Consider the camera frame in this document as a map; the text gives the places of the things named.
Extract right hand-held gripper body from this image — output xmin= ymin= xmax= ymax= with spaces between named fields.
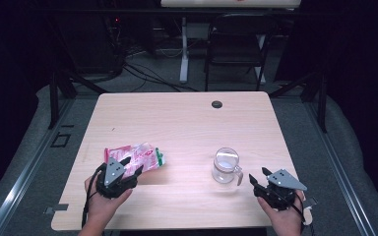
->
xmin=254 ymin=168 xmax=308 ymax=210

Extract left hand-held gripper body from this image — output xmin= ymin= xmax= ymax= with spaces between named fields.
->
xmin=95 ymin=157 xmax=139 ymax=200

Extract pink snack bag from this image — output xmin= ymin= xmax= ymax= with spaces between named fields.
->
xmin=103 ymin=142 xmax=166 ymax=180

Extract clear glass mug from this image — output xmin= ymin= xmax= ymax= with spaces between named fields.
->
xmin=212 ymin=147 xmax=244 ymax=187

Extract person's left hand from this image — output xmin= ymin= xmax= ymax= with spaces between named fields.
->
xmin=84 ymin=175 xmax=134 ymax=227

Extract person's right hand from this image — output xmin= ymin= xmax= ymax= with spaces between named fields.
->
xmin=257 ymin=190 xmax=306 ymax=236

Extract black metal stand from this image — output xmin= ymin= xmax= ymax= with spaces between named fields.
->
xmin=47 ymin=70 xmax=109 ymax=130
xmin=269 ymin=70 xmax=329 ymax=134

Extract black folding chair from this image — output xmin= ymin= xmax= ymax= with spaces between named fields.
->
xmin=204 ymin=13 xmax=279 ymax=92

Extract white desk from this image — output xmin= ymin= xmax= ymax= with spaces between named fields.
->
xmin=160 ymin=0 xmax=302 ymax=85

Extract right hand-held gripper cable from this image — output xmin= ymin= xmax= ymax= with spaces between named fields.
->
xmin=289 ymin=196 xmax=314 ymax=236

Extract hand-held gripper cable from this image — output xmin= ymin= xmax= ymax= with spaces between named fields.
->
xmin=82 ymin=163 xmax=107 ymax=229
xmin=289 ymin=196 xmax=314 ymax=236

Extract left hand-held gripper cable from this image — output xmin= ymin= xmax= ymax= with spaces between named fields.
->
xmin=82 ymin=163 xmax=107 ymax=229

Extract metal floor rail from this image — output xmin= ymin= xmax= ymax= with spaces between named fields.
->
xmin=0 ymin=97 xmax=75 ymax=236
xmin=303 ymin=97 xmax=377 ymax=236

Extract black floor cables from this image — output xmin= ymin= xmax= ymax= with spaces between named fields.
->
xmin=122 ymin=62 xmax=199 ymax=93

